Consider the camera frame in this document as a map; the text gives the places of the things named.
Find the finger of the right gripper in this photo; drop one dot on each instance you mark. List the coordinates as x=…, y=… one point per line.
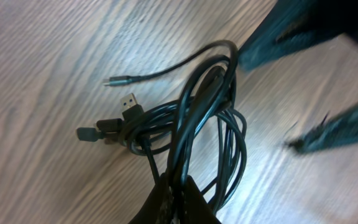
x=338, y=131
x=292, y=26

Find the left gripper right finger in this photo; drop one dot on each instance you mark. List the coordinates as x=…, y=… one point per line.
x=195, y=208

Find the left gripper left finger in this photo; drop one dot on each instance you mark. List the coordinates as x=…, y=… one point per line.
x=157, y=209

